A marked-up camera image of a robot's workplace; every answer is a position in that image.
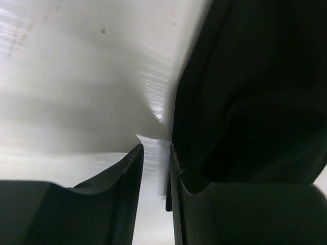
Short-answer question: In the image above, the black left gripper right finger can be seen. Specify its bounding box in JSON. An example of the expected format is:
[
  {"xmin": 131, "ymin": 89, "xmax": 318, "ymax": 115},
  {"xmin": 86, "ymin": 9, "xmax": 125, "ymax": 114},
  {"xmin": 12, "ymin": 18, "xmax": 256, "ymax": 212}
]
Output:
[{"xmin": 167, "ymin": 149, "xmax": 326, "ymax": 244}]

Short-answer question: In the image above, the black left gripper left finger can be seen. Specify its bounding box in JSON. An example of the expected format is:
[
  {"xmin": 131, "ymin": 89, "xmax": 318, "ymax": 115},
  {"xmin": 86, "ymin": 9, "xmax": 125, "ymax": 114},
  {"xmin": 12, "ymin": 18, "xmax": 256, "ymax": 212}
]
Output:
[{"xmin": 1, "ymin": 144, "xmax": 144, "ymax": 244}]

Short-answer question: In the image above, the black skirt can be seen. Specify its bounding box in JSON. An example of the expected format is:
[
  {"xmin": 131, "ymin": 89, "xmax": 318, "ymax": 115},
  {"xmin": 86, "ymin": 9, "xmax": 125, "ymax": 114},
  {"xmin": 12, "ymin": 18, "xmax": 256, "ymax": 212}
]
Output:
[{"xmin": 172, "ymin": 1, "xmax": 326, "ymax": 183}]

